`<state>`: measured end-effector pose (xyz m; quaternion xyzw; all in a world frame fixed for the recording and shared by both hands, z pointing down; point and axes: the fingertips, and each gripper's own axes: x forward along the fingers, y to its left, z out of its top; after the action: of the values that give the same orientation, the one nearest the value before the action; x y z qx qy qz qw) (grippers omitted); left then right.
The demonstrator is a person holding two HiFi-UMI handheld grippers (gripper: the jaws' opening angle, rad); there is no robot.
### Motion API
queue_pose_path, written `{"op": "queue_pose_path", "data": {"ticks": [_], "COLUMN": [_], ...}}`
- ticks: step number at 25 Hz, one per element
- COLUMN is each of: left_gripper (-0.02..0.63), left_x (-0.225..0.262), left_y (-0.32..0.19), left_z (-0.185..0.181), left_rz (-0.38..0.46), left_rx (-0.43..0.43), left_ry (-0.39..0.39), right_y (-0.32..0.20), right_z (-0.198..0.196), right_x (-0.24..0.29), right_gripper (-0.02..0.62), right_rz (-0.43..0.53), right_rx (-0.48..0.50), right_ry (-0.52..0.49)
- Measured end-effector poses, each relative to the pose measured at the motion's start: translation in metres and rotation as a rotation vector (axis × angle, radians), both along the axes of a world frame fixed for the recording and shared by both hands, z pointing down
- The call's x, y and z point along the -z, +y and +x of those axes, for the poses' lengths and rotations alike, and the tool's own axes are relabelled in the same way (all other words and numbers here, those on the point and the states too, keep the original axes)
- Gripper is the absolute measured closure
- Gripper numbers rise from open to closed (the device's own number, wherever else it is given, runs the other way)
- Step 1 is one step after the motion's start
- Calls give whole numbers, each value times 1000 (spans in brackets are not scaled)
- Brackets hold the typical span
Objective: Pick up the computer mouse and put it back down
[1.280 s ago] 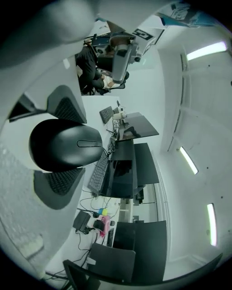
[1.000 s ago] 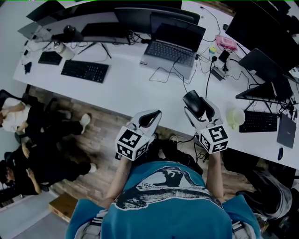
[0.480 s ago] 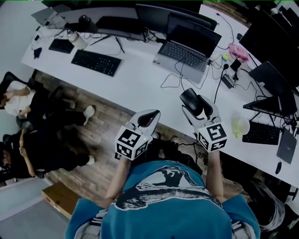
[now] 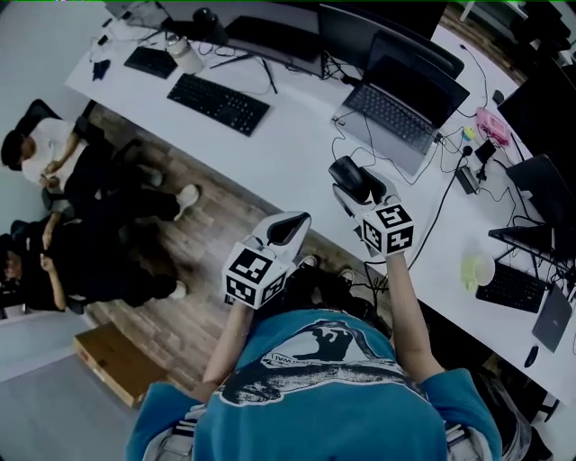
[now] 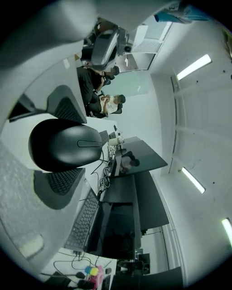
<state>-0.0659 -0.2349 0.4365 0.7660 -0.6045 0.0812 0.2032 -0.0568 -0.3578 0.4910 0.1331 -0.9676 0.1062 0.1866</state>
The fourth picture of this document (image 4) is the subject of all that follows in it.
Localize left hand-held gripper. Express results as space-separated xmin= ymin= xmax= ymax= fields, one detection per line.
xmin=221 ymin=212 xmax=312 ymax=311

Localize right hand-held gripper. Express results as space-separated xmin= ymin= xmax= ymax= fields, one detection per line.
xmin=332 ymin=166 xmax=415 ymax=258

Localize person's left forearm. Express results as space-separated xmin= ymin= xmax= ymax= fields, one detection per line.
xmin=202 ymin=305 xmax=257 ymax=397

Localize person's right forearm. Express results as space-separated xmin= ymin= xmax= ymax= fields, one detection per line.
xmin=384 ymin=251 xmax=446 ymax=384

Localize person's black trousers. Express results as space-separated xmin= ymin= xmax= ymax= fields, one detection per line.
xmin=287 ymin=265 xmax=388 ymax=334

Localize silver open laptop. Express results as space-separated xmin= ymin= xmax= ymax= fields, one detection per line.
xmin=331 ymin=54 xmax=472 ymax=177

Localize dark power adapter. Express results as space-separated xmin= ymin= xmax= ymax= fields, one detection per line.
xmin=454 ymin=165 xmax=481 ymax=195

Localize small black box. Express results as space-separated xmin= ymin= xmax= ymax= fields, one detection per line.
xmin=474 ymin=139 xmax=496 ymax=166

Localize yellow-green mug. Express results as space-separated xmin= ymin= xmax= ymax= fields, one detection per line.
xmin=461 ymin=252 xmax=496 ymax=293

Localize large black keyboard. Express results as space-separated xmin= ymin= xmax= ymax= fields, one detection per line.
xmin=166 ymin=73 xmax=271 ymax=138

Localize pink case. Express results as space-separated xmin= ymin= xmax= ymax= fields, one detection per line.
xmin=475 ymin=106 xmax=512 ymax=146

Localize person in blue shirt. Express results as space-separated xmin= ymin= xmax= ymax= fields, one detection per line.
xmin=125 ymin=308 xmax=503 ymax=461

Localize flat brown cardboard box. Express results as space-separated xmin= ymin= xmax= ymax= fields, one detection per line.
xmin=72 ymin=321 xmax=170 ymax=409

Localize white water jug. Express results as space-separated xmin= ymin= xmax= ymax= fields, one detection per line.
xmin=165 ymin=33 xmax=206 ymax=76

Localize small black keyboard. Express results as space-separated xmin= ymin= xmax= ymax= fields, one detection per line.
xmin=123 ymin=46 xmax=179 ymax=81

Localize dark grey closed laptop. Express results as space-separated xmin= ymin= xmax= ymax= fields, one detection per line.
xmin=531 ymin=283 xmax=573 ymax=354

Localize black power cable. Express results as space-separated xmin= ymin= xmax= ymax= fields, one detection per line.
xmin=362 ymin=166 xmax=467 ymax=294

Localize grey striped shoulder strap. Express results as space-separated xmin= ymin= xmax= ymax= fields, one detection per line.
xmin=444 ymin=422 xmax=481 ymax=461
xmin=152 ymin=404 xmax=203 ymax=461

